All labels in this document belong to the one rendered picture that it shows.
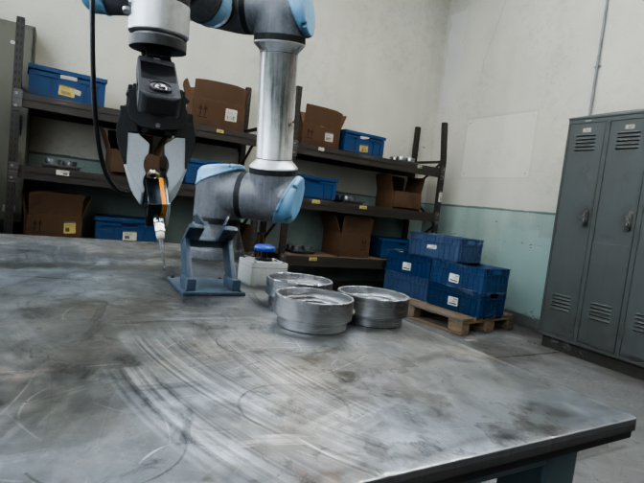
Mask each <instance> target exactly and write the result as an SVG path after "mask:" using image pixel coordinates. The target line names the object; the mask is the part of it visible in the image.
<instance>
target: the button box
mask: <svg viewBox="0 0 644 483"><path fill-rule="evenodd" d="M276 272H288V264H286V263H284V262H281V261H278V260H276V259H273V258H266V259H263V258H261V257H240V260H239V270H238V279H239V280H241V282H242V283H244V284H246V285H247V286H249V287H251V288H265V285H266V275H267V274H269V273H276Z"/></svg>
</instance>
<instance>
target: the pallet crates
mask: <svg viewBox="0 0 644 483"><path fill-rule="evenodd" d="M409 232H411V234H410V237H409V238H410V242H409V248H408V250H401V249H387V258H386V267H385V274H383V275H384V283H383V288H385V289H390V290H394V291H397V292H400V293H403V294H405V295H407V296H409V298H410V299H409V306H408V314H407V316H406V318H409V319H411V320H414V321H417V322H420V323H423V324H426V325H428V326H431V327H434V328H436V329H439V330H442V331H445V332H448V333H451V334H456V335H459V336H467V335H468V333H469V329H471V330H474V331H477V332H480V333H483V334H486V333H492V332H493V328H494V327H498V328H500V329H503V330H507V331H510V330H513V329H514V328H513V326H514V317H515V316H514V315H513V314H511V313H509V312H505V311H504V306H505V299H506V294H507V293H508V292H507V286H508V280H509V275H510V270H512V269H508V268H503V267H498V266H492V265H487V264H480V261H481V254H482V247H484V246H483V242H484V241H482V240H476V239H469V238H462V237H455V236H450V235H443V234H436V233H425V232H413V231H409ZM400 251H403V252H400ZM421 313H422V314H426V315H429V316H432V317H435V318H438V319H441V320H444V321H447V322H448V325H447V326H445V325H442V324H439V323H436V322H433V321H430V320H427V319H424V318H422V317H420V316H421Z"/></svg>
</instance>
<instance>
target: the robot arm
mask: <svg viewBox="0 0 644 483"><path fill-rule="evenodd" d="M95 14H105V15H107V16H112V15H123V16H128V28H127V29H128V31H129V32H130V34H129V36H128V46H129V47H130V48H131V49H133V50H135V51H138V52H141V56H138V58H137V65H136V83H134V84H129V85H128V87H127V90H126V106H124V105H121V106H120V109H121V113H120V117H119V120H118V123H117V126H116V138H117V142H118V146H119V149H120V153H121V155H122V159H123V162H124V167H125V170H126V176H127V180H128V183H129V187H130V189H131V191H132V193H133V195H134V196H135V198H136V199H137V201H138V202H139V204H141V205H144V198H145V192H146V191H145V186H144V178H145V175H146V170H145V167H144V162H145V158H146V157H147V156H148V154H149V151H150V143H149V142H148V141H147V140H146V139H144V138H143V137H142V136H141V135H140V134H139V132H138V131H142V132H143V133H147V132H148V131H150V132H160V133H165V134H167V135H168V136H171V135H173V133H174V132H175V134H174V136H172V139H171V140H170V141H169V142H167V143H166V144H165V145H164V146H163V154H164V157H165V158H166V160H167V165H168V167H167V169H166V172H165V176H166V179H167V184H166V185H167V191H168V198H169V203H172V201H173V199H174V198H175V196H176V195H177V193H178V191H179V189H180V186H181V183H182V181H183V178H184V175H185V173H186V171H187V168H188V166H189V163H190V160H191V157H192V154H193V151H194V148H195V145H196V130H195V126H194V114H188V112H187V109H186V104H188V103H189V102H190V101H189V100H188V99H187V98H186V97H185V92H183V90H180V89H179V84H178V78H177V74H176V68H175V64H174V62H172V59H171V58H180V57H185V56H186V55H187V42H188V41H189V33H190V21H194V22H195V23H197V24H201V25H202V26H204V27H207V28H214V29H219V30H223V31H226V32H231V33H235V34H241V35H254V44H255V45H256V46H257V47H258V49H259V50H260V73H259V98H258V123H257V148H256V159H255V160H254V161H253V162H252V163H251V164H250V165H249V172H247V171H246V168H245V166H243V165H237V164H210V165H204V166H202V167H200V168H199V169H198V171H197V177H196V182H195V204H194V214H193V223H195V221H194V218H195V216H196V214H197V213H199V214H200V216H201V218H202V219H203V221H208V223H209V225H210V234H211V238H216V237H217V236H218V234H219V232H220V229H221V227H222V225H223V223H224V221H225V220H226V218H227V216H229V217H230V218H229V220H228V222H227V224H226V226H232V227H238V232H237V234H236V236H235V237H234V239H233V240H232V243H233V251H234V260H235V262H238V261H239V260H240V257H243V256H244V249H243V245H242V236H241V232H240V223H241V219H254V220H261V221H269V222H272V223H277V222H278V223H290V222H292V221H294V220H295V218H296V217H297V215H298V213H299V210H300V207H301V204H302V200H303V196H304V191H305V185H304V184H305V181H304V178H303V177H301V176H297V174H298V168H297V167H296V166H295V164H294V163H293V162H292V146H293V130H294V113H295V97H296V81H297V63H298V55H299V53H300V52H301V51H302V50H303V49H304V48H305V47H306V38H310V37H312V36H313V34H314V29H315V13H314V4H313V0H95ZM195 224H196V223H195ZM191 258H194V259H200V260H206V261H218V262H223V253H222V248H212V247H194V246H191Z"/></svg>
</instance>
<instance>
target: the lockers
mask: <svg viewBox="0 0 644 483"><path fill-rule="evenodd" d="M584 219H585V220H584ZM583 222H587V226H582V223H583ZM626 223H627V226H629V223H630V227H631V228H630V230H624V228H625V226H626ZM538 333H539V334H542V341H541V345H542V346H545V347H548V348H551V349H553V350H556V351H559V352H562V353H565V354H568V355H571V356H573V357H577V358H580V359H583V360H586V361H589V362H591V363H594V364H597V365H600V366H603V367H606V368H609V369H611V370H613V371H616V372H619V373H622V374H625V375H628V376H630V377H633V378H636V379H639V380H644V108H642V109H634V110H625V111H615V112H608V113H601V114H594V115H587V116H582V117H575V118H569V126H568V132H567V138H566V145H565V152H564V158H563V170H562V176H561V183H560V189H559V195H558V202H557V209H556V215H555V221H554V227H553V234H552V241H551V246H550V253H549V260H548V266H547V272H546V279H545V285H544V292H543V298H542V304H541V311H540V323H539V329H538Z"/></svg>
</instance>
